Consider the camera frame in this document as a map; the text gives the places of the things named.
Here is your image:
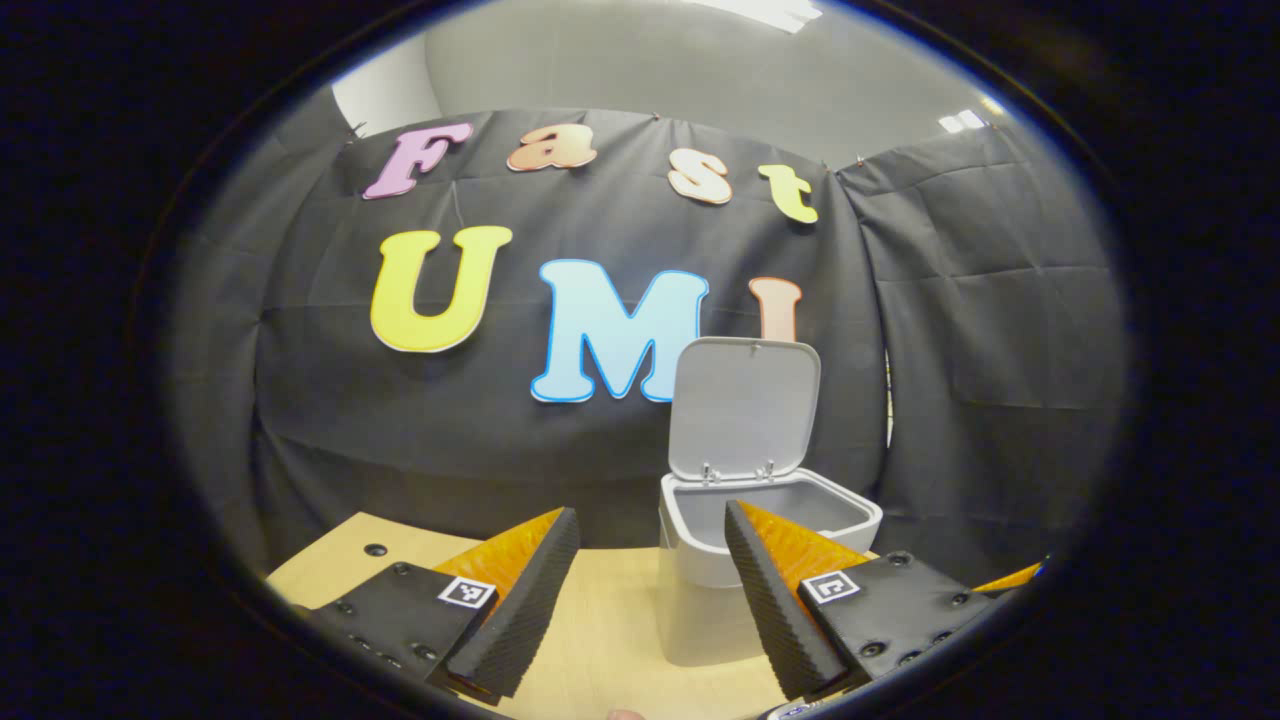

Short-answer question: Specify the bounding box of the wooden desktop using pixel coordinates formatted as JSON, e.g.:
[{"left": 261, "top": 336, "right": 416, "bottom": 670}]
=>
[{"left": 265, "top": 512, "right": 881, "bottom": 720}]

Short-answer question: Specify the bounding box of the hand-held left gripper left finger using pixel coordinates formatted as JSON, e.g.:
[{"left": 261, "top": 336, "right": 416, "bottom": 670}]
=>
[{"left": 300, "top": 506, "right": 581, "bottom": 704}]

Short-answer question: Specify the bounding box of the white desktop garbage bin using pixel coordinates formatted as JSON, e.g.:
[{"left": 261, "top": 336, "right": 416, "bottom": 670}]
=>
[{"left": 657, "top": 337, "right": 884, "bottom": 668}]

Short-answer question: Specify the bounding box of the black backdrop cloth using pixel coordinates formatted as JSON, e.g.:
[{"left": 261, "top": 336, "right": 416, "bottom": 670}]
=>
[{"left": 165, "top": 85, "right": 1131, "bottom": 591}]

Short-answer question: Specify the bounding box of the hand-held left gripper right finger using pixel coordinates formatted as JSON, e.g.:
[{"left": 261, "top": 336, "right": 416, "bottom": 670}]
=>
[{"left": 723, "top": 499, "right": 1001, "bottom": 703}]

